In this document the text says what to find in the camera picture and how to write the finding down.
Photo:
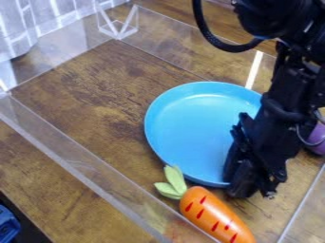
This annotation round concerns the white patterned curtain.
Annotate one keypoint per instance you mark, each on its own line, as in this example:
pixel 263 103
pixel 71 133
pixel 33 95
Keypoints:
pixel 29 19

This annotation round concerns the blue plastic plate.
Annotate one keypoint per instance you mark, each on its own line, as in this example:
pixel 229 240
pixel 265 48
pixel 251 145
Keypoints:
pixel 188 127

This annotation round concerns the purple toy eggplant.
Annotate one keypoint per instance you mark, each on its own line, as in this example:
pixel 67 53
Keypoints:
pixel 316 140

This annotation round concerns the orange toy carrot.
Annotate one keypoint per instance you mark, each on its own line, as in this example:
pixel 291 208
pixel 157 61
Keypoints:
pixel 202 208

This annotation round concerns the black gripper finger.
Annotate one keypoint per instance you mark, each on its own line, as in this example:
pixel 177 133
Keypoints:
pixel 249 184
pixel 232 168

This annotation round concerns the blue object at corner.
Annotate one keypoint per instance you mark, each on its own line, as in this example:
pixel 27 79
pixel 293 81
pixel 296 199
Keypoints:
pixel 10 225

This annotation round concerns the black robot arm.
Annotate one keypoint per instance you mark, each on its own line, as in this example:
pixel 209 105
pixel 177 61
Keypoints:
pixel 295 22

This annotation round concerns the clear acrylic enclosure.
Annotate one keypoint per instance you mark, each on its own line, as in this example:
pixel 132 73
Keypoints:
pixel 77 165

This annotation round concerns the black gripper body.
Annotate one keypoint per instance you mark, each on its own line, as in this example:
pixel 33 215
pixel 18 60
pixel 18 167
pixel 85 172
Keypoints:
pixel 271 139

